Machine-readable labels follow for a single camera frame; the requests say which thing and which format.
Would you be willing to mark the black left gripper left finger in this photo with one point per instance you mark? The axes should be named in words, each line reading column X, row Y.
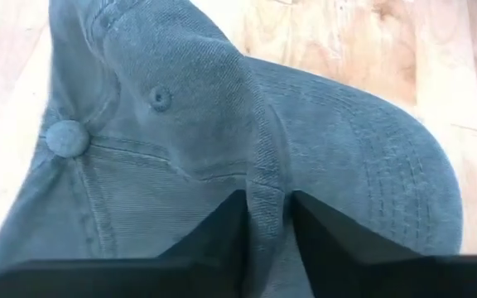
column 205, row 256

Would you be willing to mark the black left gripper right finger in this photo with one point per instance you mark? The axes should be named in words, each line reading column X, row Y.
column 346, row 256

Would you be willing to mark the grey-blue baseball cap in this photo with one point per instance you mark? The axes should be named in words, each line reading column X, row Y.
column 205, row 124

